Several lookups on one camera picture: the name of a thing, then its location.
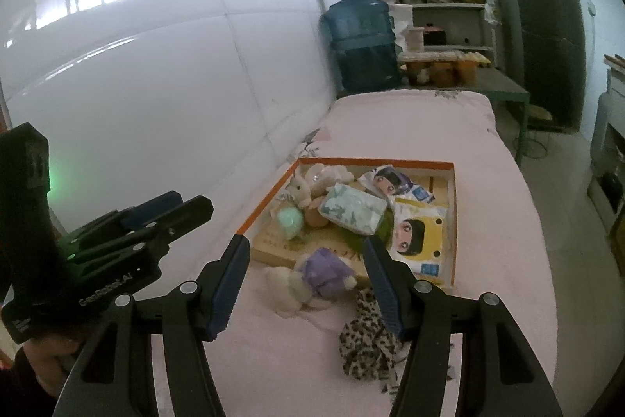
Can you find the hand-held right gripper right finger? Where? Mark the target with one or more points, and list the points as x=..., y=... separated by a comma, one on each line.
x=385, y=295

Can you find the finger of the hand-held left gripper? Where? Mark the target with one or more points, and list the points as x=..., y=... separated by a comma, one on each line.
x=185, y=216
x=151, y=207

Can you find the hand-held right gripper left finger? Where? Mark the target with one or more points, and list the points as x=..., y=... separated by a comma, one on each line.
x=229, y=290

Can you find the purple and white plush toy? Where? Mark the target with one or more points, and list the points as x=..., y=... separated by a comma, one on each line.
x=324, y=273

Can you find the green fuzzy headband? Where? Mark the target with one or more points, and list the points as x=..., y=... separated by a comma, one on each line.
x=385, y=229

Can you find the yellow cartoon face packet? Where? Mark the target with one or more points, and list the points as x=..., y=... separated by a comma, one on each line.
x=420, y=236

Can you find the shallow cardboard box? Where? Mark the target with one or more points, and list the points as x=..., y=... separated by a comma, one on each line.
x=283, y=246

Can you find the mint green plush toy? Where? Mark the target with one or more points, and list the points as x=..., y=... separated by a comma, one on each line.
x=289, y=220

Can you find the floral soft pack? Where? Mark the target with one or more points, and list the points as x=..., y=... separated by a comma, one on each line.
x=351, y=209

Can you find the brown toy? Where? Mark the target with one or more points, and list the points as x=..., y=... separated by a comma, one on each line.
x=315, y=216

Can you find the person's left forearm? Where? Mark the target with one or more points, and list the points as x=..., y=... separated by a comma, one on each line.
x=39, y=373

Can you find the leopard print cloth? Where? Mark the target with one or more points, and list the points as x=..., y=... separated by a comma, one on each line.
x=364, y=343

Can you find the blue cartoon face packet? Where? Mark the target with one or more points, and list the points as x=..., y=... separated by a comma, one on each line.
x=390, y=182

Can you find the cream plush toy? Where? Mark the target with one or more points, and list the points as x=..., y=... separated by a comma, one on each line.
x=324, y=175

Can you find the amber jar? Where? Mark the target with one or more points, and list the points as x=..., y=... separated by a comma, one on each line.
x=419, y=74
x=443, y=74
x=466, y=71

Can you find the green table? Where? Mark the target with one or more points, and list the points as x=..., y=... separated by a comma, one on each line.
x=503, y=85

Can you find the blue water jug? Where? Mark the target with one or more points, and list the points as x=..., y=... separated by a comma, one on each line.
x=361, y=36

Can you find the white plastic container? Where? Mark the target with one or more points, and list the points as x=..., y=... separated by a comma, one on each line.
x=416, y=38

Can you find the dark refrigerator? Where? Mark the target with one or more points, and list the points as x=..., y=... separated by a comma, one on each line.
x=537, y=31

